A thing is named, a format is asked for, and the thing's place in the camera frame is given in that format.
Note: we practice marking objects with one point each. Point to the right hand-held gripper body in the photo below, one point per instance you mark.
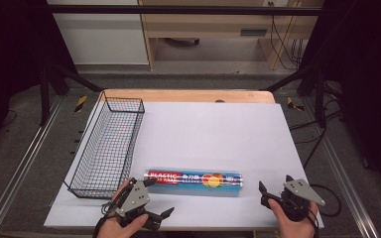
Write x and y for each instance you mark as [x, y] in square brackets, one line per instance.
[302, 191]

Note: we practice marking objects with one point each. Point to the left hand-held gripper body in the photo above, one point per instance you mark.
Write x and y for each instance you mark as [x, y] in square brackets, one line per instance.
[135, 197]

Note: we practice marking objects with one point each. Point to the blue plastic wrap box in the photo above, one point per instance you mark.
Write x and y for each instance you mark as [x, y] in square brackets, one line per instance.
[193, 181]

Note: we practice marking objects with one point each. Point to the person's left hand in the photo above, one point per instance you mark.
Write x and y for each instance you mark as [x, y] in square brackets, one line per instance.
[114, 228]

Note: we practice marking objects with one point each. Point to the person's right hand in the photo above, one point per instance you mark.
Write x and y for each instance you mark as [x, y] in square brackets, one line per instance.
[291, 228]

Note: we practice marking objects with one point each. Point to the white table mat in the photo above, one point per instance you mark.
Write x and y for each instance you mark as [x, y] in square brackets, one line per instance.
[218, 142]

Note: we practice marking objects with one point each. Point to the yellow black tape strip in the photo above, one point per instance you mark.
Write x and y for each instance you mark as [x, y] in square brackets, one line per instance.
[292, 103]
[80, 103]

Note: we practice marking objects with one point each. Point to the black metal stand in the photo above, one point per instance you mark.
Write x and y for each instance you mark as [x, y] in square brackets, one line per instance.
[46, 89]
[317, 89]

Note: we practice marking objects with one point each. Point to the black curtain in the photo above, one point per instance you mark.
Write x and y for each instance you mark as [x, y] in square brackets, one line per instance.
[367, 82]
[10, 59]

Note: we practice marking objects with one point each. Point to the white cabinet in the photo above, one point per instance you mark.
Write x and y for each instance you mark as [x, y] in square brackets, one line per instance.
[102, 36]

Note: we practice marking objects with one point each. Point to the wooden desk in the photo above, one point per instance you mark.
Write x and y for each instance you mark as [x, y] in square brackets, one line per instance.
[211, 23]

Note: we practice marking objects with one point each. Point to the aluminium floor rail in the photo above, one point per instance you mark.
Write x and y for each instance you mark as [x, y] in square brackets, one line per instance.
[16, 168]
[340, 172]

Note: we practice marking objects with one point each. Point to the black horizontal frame bar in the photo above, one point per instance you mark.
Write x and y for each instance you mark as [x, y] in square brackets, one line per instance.
[178, 9]

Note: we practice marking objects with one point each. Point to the white wall socket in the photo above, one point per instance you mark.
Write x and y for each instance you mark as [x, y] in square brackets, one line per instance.
[275, 3]

